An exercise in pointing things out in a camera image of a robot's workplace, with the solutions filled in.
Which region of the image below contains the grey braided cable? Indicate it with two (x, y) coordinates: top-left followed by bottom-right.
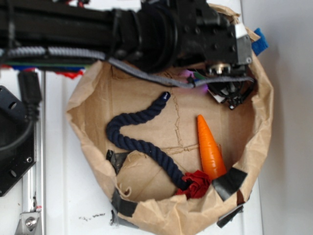
(0, 46), (255, 89)

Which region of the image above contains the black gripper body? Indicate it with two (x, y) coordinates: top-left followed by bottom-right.
(176, 0), (252, 76)

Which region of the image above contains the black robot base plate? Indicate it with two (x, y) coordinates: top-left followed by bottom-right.
(0, 86), (35, 197)

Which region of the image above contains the aluminium extrusion rail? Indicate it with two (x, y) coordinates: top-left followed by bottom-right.
(15, 70), (45, 235)

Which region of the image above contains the blue tape piece right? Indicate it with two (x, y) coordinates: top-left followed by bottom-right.
(252, 28), (269, 56)

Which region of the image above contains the red crumpled cloth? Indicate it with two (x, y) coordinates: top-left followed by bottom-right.
(175, 170), (211, 199)

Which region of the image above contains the black power cable plug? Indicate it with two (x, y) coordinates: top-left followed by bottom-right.
(0, 70), (42, 152)

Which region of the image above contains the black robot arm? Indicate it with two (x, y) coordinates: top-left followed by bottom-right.
(0, 0), (252, 73)

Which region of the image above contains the brown paper bag tray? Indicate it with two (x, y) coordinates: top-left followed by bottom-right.
(65, 3), (274, 235)

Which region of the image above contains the orange plastic carrot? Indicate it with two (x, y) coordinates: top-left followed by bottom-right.
(197, 115), (227, 181)

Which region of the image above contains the navy blue rope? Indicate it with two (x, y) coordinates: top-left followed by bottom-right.
(106, 92), (189, 191)

